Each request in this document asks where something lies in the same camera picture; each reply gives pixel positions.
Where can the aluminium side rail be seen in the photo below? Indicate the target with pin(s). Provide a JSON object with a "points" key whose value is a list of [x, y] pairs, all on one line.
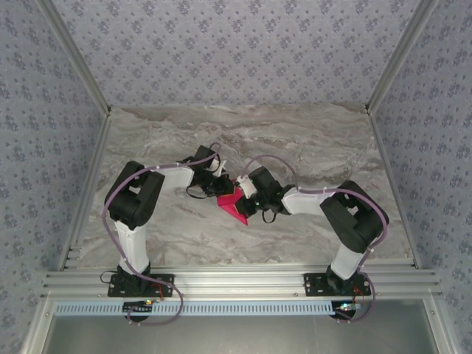
{"points": [[392, 191], [86, 191]]}

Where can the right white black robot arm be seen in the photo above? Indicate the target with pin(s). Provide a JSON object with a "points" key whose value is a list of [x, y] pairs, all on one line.
{"points": [[354, 225]]}

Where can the black controller board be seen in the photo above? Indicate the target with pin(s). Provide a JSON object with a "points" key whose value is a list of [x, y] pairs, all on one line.
{"points": [[134, 307], [343, 311]]}

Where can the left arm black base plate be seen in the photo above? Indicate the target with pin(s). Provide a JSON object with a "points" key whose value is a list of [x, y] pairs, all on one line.
{"points": [[162, 285]]}

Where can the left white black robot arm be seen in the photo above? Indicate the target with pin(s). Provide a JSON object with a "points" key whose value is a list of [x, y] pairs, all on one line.
{"points": [[134, 243]]}

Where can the aluminium frame post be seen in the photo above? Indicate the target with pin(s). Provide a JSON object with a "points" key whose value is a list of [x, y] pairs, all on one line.
{"points": [[79, 64], [400, 59]]}

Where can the aluminium mounting rail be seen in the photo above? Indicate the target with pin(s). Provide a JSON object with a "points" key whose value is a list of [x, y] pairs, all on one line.
{"points": [[239, 282]]}

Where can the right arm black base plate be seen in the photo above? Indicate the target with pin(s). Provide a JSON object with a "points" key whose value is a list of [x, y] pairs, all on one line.
{"points": [[315, 284]]}

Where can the left black controller board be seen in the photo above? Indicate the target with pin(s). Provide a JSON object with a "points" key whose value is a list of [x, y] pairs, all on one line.
{"points": [[134, 307]]}

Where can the right black controller board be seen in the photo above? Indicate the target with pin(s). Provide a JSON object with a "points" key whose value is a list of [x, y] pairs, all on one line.
{"points": [[343, 311]]}

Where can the grey metal sheet panel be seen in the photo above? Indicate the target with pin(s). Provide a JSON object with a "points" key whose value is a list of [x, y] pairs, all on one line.
{"points": [[239, 335]]}

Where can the pink paper sheet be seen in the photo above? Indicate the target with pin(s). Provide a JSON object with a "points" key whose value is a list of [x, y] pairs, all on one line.
{"points": [[226, 203]]}

